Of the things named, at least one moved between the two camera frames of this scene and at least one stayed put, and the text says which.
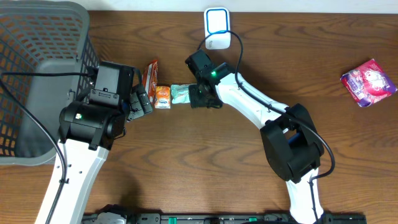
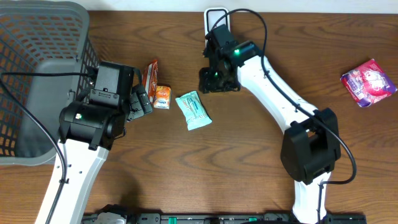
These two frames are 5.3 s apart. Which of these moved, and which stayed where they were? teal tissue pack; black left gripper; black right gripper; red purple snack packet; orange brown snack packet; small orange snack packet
Moved: teal tissue pack; black right gripper
Stayed: orange brown snack packet; small orange snack packet; red purple snack packet; black left gripper
